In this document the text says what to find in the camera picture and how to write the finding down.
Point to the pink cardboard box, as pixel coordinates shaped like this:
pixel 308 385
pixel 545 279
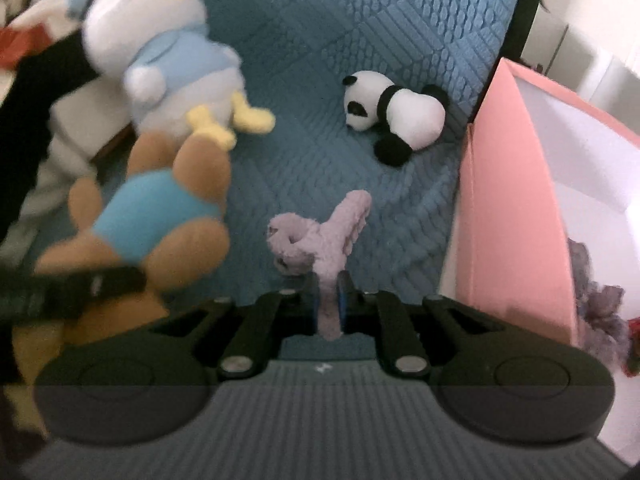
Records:
pixel 505 210

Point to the orange bear plush blue shirt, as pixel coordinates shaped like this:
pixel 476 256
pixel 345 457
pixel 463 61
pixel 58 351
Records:
pixel 150 205

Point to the light purple plush toy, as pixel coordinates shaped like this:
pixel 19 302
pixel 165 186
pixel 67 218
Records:
pixel 325 240

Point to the small panda plush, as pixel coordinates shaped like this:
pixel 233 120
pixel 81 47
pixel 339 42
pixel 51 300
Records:
pixel 415 115

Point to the black frame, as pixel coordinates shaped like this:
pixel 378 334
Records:
pixel 525 0

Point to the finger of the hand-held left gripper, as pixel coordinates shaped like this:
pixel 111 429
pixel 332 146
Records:
pixel 60 292

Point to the white cardboard box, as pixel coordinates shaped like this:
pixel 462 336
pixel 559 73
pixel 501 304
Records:
pixel 575 55

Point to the orange black white striped blanket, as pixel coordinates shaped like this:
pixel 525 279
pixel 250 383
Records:
pixel 30 110

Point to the blue textured mat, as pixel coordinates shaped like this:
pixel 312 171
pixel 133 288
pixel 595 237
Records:
pixel 350 25

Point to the white duck plush blue hat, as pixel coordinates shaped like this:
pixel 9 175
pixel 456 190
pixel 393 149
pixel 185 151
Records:
pixel 165 60

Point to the red tiger toy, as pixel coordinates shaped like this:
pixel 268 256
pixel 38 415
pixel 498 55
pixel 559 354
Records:
pixel 634 345

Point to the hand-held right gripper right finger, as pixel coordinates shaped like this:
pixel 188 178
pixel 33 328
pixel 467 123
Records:
pixel 343 300

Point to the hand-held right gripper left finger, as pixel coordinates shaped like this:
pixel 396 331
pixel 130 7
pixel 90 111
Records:
pixel 316 305

